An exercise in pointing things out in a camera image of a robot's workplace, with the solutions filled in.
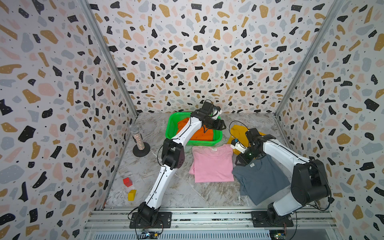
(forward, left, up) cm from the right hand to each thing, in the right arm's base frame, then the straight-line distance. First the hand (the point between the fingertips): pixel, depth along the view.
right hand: (239, 160), depth 88 cm
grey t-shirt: (-8, -13, -6) cm, 16 cm away
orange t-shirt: (+21, +24, -4) cm, 32 cm away
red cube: (-13, +63, -3) cm, 65 cm away
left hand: (+21, +8, +7) cm, 23 cm away
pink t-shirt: (0, +16, -5) cm, 16 cm away
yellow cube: (-20, +60, -4) cm, 63 cm away
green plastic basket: (+25, +44, 0) cm, 51 cm away
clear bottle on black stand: (+6, +60, +1) cm, 60 cm away
